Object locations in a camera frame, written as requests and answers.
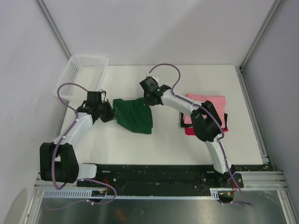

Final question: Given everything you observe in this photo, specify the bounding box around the aluminium frame post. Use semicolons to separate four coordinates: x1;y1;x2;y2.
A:
35;0;71;60
239;0;285;70

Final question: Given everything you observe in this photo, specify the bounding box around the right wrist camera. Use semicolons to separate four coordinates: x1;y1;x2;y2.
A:
139;75;171;95

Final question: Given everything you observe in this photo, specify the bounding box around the green t shirt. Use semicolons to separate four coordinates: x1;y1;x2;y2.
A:
113;98;153;134

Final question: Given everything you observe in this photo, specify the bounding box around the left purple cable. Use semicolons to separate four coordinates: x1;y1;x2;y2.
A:
44;83;117;210

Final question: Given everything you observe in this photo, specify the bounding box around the grey cable duct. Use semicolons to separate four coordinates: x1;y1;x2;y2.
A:
43;189;227;200

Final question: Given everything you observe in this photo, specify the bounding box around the pink t shirt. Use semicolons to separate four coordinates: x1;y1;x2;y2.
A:
183;92;227;129

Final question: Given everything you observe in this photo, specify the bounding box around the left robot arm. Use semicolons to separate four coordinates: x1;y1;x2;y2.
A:
40;100;116;187

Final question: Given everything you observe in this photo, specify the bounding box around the left aluminium frame post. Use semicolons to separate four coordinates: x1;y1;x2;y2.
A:
35;0;71;60

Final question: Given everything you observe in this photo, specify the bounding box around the black t shirt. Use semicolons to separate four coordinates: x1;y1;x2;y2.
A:
180;113;228;130

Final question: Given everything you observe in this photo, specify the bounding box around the white plastic basket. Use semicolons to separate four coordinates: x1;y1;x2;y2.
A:
53;55;109;101

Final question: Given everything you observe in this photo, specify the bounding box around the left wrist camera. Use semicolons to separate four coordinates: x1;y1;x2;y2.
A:
85;90;106;107

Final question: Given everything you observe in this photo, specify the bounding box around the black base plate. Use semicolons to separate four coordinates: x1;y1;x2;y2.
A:
77;164;245;196

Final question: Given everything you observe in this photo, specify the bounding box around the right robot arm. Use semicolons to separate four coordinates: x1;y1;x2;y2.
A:
144;89;233;187

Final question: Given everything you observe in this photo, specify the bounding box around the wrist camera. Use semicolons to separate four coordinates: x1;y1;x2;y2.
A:
85;90;106;107
139;75;171;95

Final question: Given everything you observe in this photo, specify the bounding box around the right aluminium frame post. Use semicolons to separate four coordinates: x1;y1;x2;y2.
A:
239;0;285;70

